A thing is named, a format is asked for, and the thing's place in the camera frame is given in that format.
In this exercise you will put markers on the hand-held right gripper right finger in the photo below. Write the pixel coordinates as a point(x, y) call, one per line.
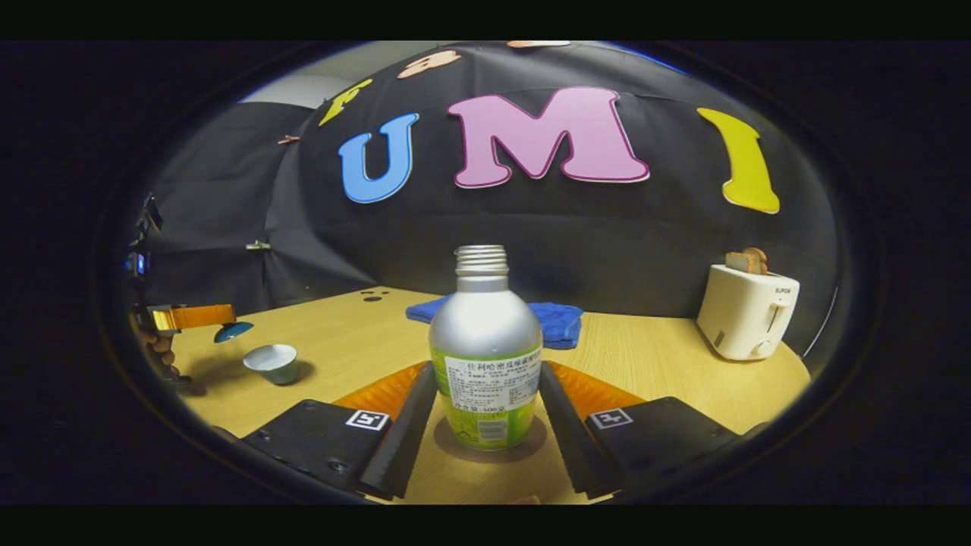
point(569, 440)

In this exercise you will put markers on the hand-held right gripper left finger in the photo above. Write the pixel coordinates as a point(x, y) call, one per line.
point(402, 440)

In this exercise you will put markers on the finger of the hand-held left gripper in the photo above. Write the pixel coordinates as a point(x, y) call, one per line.
point(197, 316)

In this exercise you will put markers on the round brown coaster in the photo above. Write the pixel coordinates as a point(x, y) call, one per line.
point(533, 444)

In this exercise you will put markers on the teal teacup lid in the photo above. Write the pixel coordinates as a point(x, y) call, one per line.
point(234, 331)

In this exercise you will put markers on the teal ceramic teacup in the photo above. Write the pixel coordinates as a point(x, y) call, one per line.
point(271, 364)

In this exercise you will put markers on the silver water bottle green label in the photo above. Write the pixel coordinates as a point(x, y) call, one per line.
point(485, 326)

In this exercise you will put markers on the silver metal clip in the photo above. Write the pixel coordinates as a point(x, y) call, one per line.
point(258, 245)

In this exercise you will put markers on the blue towel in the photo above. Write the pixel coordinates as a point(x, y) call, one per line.
point(557, 322)

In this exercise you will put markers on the white toaster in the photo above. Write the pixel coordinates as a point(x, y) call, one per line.
point(743, 318)

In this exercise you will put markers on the black backdrop cloth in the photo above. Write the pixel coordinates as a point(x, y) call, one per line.
point(531, 227)

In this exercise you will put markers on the bread slice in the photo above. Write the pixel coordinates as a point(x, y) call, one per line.
point(747, 262)

